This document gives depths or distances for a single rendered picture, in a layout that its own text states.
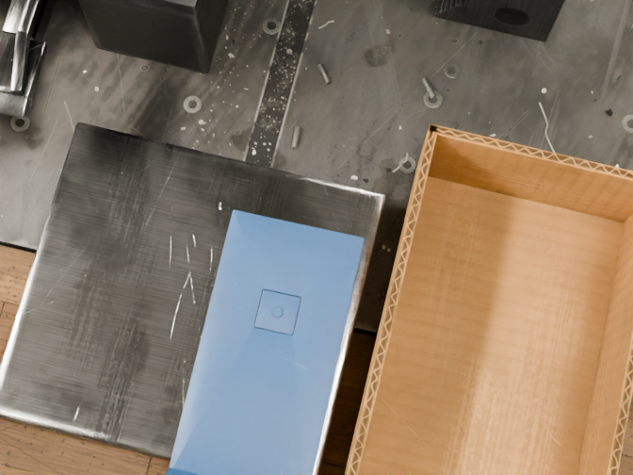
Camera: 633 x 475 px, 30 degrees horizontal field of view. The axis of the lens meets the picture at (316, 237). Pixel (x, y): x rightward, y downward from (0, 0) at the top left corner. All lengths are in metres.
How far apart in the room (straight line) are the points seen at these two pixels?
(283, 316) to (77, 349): 0.11
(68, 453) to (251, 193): 0.16
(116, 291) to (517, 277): 0.21
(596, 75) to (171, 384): 0.29
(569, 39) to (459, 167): 0.12
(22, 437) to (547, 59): 0.35
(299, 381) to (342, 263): 0.06
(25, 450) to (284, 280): 0.16
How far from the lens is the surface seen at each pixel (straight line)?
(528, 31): 0.68
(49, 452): 0.63
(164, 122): 0.66
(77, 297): 0.62
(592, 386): 0.63
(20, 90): 0.58
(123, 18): 0.63
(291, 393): 0.60
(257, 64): 0.67
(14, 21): 0.60
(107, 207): 0.63
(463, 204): 0.64
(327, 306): 0.60
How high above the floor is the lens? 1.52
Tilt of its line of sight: 75 degrees down
